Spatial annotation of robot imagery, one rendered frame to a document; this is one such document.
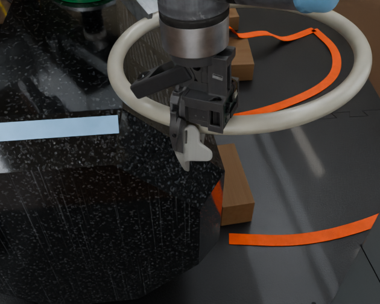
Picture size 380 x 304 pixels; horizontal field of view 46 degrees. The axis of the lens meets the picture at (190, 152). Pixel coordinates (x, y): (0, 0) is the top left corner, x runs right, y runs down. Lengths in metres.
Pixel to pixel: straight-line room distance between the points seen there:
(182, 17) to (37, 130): 0.52
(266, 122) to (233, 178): 1.02
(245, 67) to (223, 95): 1.63
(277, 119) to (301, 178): 1.22
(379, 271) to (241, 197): 0.61
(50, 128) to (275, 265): 0.97
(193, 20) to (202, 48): 0.04
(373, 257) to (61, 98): 0.83
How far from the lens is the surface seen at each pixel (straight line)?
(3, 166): 1.01
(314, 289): 1.63
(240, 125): 0.68
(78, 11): 1.30
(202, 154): 0.68
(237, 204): 1.62
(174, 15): 0.56
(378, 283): 1.23
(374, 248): 1.20
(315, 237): 1.73
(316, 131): 2.10
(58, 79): 1.07
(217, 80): 0.62
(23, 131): 1.00
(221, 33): 0.58
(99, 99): 0.99
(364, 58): 0.85
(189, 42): 0.57
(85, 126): 0.97
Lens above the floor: 1.44
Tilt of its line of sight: 47 degrees down
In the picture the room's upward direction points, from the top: straight up
